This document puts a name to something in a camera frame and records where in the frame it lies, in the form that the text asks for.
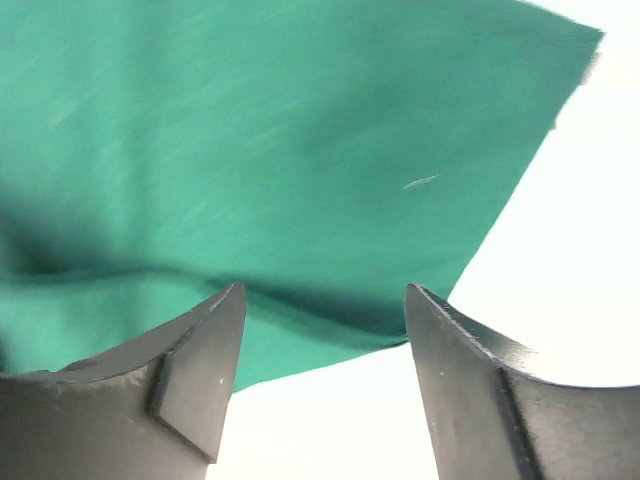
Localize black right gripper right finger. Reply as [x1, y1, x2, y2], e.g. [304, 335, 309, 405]
[404, 284, 639, 479]

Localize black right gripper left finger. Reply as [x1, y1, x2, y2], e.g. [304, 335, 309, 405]
[1, 283, 246, 480]

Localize dark green surgical cloth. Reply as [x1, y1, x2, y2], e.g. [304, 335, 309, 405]
[1, 1, 603, 389]

